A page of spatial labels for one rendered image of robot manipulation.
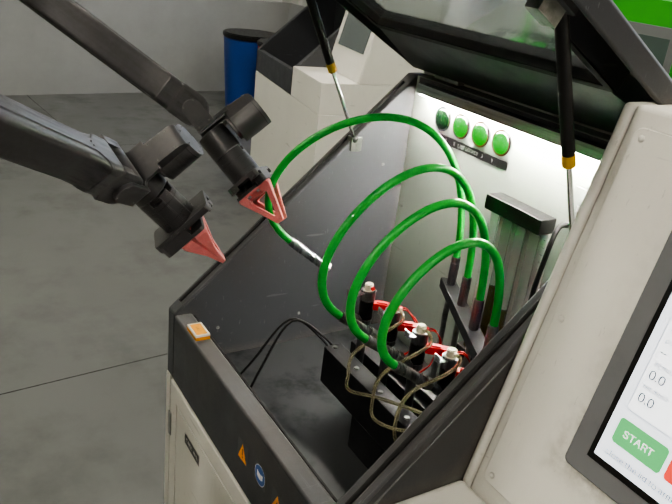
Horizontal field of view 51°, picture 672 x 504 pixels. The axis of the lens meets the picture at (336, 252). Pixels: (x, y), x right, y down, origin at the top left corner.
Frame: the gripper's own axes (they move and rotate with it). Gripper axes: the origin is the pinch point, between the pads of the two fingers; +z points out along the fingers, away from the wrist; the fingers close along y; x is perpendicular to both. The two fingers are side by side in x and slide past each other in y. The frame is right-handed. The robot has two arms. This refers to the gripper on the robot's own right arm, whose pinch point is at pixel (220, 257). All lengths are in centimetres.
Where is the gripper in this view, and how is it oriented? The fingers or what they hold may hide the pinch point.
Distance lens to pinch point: 113.1
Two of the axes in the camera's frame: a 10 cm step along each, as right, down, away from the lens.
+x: -2.6, -4.2, 8.7
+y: 7.6, -6.5, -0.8
